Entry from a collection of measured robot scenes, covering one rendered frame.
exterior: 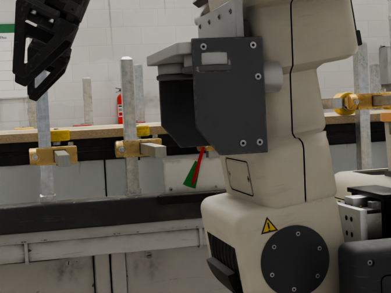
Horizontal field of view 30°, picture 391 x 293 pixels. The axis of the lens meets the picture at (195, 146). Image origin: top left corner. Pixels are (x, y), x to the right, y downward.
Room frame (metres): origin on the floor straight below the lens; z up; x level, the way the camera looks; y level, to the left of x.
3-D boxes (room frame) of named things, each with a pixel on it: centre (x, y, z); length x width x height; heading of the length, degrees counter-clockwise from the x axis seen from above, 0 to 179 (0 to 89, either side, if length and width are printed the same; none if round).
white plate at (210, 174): (2.19, -0.03, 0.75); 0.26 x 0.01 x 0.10; 103
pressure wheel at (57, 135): (2.25, 0.43, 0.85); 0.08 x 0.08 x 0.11
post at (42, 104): (2.11, 0.44, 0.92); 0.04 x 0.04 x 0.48; 13
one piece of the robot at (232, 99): (1.12, -0.03, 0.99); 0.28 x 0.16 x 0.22; 13
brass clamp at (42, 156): (2.12, 0.41, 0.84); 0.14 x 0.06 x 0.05; 103
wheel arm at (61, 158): (2.06, 0.38, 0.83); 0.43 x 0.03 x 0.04; 13
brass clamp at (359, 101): (2.34, -0.56, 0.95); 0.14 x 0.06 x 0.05; 103
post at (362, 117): (2.34, -0.54, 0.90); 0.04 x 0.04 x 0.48; 13
